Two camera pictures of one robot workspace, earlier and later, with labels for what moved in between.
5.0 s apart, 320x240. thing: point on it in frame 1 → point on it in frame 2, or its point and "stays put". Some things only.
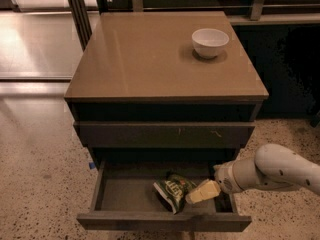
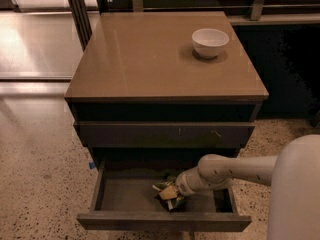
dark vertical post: (79, 12) stays put
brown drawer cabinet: (171, 86) stays put
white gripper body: (224, 180) → (183, 183)
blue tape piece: (92, 165) stays put
